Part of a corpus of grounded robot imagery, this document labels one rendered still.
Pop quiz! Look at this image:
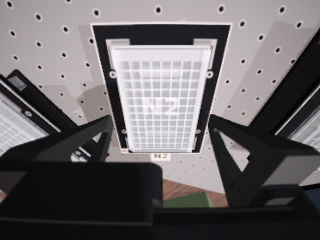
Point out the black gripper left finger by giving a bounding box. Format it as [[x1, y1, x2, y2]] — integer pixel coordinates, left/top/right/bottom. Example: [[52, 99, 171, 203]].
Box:
[[0, 115, 114, 162]]

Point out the white microplate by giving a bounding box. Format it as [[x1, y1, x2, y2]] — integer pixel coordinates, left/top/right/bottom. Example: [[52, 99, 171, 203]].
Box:
[[287, 104, 320, 152], [0, 99, 49, 156], [111, 45, 211, 152]]

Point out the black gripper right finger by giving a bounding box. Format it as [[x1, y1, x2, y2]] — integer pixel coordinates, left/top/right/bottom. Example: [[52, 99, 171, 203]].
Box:
[[207, 114, 320, 206]]

